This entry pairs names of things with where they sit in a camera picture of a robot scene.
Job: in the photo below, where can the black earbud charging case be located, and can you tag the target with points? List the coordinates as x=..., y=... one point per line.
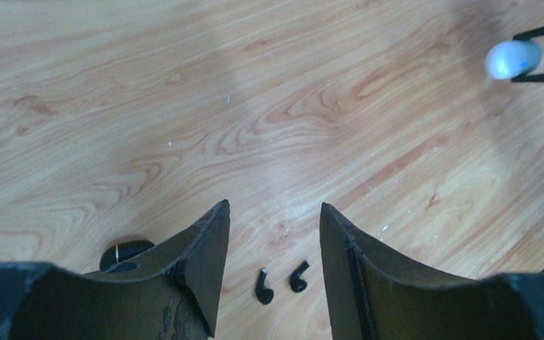
x=116, y=258

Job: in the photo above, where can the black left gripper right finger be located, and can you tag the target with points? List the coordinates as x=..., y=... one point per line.
x=375, y=292

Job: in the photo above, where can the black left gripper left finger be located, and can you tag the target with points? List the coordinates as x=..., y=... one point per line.
x=170, y=291

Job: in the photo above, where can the white earbud charging case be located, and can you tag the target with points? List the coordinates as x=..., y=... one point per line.
x=513, y=58

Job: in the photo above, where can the black earbud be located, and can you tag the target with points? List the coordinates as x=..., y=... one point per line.
x=263, y=294
x=298, y=284

